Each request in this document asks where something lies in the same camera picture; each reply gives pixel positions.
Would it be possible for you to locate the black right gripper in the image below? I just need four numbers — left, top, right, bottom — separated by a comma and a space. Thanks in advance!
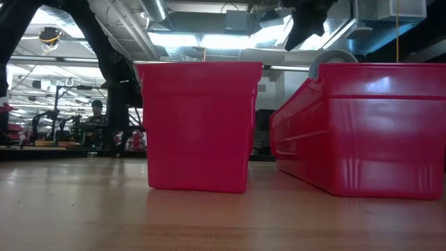
282, 0, 337, 52

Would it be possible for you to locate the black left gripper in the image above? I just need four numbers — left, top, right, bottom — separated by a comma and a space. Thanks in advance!
100, 57, 144, 156

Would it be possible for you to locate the red plastic bin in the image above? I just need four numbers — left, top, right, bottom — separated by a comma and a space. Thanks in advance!
135, 61, 264, 195
269, 62, 446, 201

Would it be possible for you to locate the small red cabinet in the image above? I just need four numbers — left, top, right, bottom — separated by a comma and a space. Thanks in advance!
128, 130, 148, 152

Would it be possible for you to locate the person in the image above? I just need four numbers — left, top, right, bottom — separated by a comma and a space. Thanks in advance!
83, 100, 109, 127

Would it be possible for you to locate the grey ceiling unit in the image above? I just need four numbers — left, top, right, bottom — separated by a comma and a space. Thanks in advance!
224, 9, 249, 33

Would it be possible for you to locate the fluorescent light strip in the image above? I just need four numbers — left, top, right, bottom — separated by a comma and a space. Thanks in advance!
6, 54, 312, 73

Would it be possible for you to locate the black monitor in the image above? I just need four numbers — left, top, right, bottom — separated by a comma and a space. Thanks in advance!
255, 109, 277, 140

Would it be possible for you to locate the red wheeled machine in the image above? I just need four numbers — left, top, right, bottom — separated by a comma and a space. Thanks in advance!
0, 102, 24, 144

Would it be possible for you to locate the black round ceiling device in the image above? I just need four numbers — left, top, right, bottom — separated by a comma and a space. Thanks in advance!
38, 26, 64, 47

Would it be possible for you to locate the black station frame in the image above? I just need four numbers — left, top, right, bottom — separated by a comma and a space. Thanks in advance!
52, 84, 109, 146

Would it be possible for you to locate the black metal table frame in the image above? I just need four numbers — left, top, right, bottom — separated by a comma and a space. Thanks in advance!
0, 148, 277, 162

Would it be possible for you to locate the grey ceiling duct box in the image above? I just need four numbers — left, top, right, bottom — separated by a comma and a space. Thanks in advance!
354, 0, 428, 24

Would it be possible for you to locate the thin yellow cord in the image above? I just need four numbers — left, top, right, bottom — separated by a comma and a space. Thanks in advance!
395, 0, 399, 63

